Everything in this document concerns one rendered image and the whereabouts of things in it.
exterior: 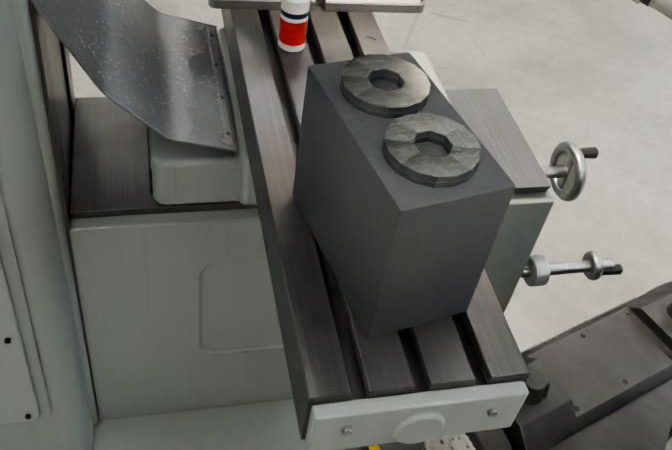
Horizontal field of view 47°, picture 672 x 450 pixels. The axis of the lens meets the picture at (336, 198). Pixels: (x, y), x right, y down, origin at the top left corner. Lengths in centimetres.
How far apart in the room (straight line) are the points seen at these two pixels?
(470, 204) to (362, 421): 24
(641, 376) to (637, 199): 136
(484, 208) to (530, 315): 148
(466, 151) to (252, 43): 53
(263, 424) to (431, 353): 85
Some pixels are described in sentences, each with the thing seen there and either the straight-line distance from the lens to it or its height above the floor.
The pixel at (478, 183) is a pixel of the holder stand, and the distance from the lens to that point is 71.
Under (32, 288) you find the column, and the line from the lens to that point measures 122.
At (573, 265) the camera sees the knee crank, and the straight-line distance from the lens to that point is 154.
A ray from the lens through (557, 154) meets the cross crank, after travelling 158.
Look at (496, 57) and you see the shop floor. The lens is 311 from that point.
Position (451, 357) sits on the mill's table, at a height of 97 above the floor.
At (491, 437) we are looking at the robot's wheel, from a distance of 122.
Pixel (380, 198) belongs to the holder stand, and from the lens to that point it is 69.
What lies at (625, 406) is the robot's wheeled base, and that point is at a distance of 137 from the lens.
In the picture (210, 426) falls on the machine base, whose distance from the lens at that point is 161.
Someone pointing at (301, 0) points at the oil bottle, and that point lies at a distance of 112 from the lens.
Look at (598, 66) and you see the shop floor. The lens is 326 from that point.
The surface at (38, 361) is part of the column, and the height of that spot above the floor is 51.
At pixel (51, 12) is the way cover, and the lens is 99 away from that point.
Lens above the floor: 161
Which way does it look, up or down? 44 degrees down
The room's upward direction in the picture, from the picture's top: 10 degrees clockwise
